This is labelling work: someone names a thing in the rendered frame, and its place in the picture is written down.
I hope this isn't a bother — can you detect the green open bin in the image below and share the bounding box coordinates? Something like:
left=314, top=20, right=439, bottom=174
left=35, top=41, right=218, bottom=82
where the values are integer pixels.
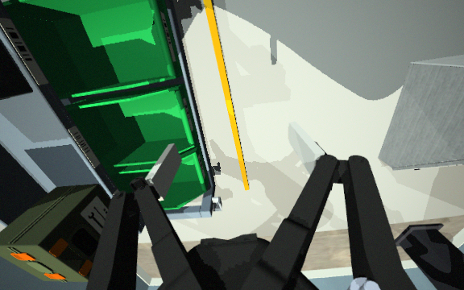
left=104, top=143, right=208, bottom=209
left=64, top=84, right=197, bottom=168
left=3, top=0, right=180, bottom=99

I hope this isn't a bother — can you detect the dark grey bin rack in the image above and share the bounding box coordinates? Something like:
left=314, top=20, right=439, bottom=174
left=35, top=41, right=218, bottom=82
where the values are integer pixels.
left=0, top=0, right=222, bottom=227

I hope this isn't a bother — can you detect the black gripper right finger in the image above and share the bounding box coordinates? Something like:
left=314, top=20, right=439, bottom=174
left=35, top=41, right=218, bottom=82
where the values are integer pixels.
left=241, top=122, right=417, bottom=290

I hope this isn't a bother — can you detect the yellow bar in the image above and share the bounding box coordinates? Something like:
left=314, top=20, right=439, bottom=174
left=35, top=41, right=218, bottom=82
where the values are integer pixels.
left=204, top=0, right=249, bottom=190

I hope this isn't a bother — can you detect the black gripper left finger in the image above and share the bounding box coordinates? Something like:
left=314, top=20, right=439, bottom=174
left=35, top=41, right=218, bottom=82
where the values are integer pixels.
left=86, top=143, right=204, bottom=290

